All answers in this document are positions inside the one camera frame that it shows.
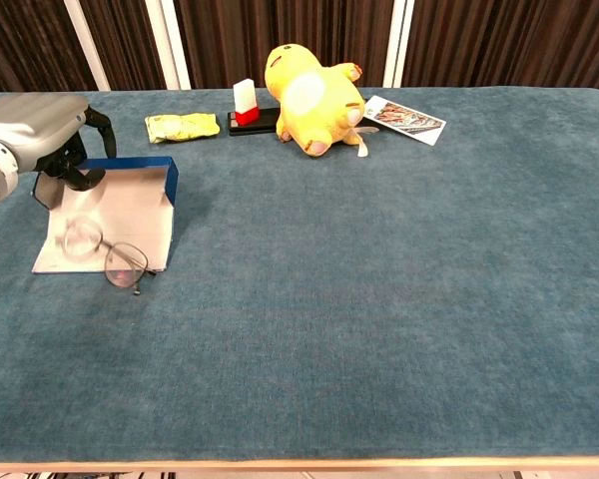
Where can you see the yellow snack packet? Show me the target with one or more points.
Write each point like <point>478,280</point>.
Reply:
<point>182,127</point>

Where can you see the thin white slanted post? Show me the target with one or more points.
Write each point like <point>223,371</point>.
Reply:
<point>86,45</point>

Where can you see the yellow plush duck toy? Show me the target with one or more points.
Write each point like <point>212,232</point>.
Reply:
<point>314,100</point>

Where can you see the black tray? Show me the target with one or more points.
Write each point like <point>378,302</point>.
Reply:
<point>267,122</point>

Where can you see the dark brown curtain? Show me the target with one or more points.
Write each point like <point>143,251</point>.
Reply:
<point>279,30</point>

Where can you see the wide white post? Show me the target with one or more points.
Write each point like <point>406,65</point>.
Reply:
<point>167,45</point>

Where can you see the blue box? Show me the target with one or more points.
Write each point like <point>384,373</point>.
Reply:
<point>130,209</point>

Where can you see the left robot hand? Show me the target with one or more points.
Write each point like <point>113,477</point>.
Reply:
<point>35,125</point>

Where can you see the wire-frame eyeglasses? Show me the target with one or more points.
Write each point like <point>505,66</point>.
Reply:
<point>125,264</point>

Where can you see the small red white box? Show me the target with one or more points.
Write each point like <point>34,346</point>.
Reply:
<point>244,100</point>

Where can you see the teal table cloth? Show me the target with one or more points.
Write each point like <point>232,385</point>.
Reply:
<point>359,299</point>

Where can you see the white printed photo card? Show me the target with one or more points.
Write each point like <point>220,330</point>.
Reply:
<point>404,120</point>

